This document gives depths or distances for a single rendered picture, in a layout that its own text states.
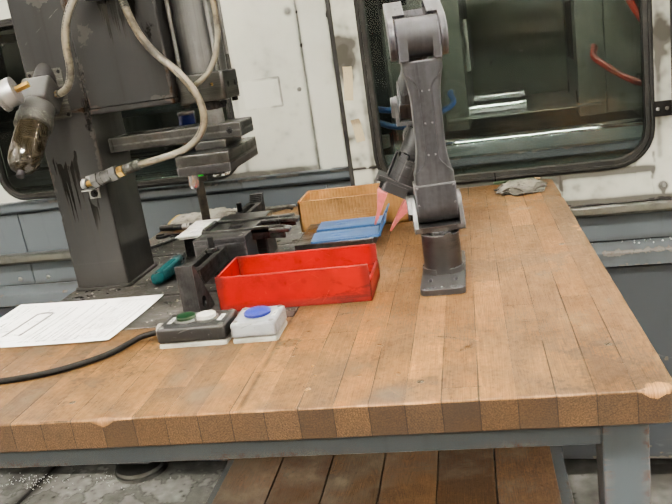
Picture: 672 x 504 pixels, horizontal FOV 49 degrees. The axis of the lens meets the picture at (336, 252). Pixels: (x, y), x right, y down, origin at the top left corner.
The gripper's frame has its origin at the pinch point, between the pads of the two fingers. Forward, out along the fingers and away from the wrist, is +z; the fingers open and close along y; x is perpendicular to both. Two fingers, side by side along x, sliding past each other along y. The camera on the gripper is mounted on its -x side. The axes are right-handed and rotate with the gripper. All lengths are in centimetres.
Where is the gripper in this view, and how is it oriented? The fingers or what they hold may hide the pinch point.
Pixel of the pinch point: (384, 223)
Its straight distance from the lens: 147.1
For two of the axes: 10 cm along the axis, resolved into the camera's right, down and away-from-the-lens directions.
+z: -3.6, 8.9, 2.7
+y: -9.3, -3.8, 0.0
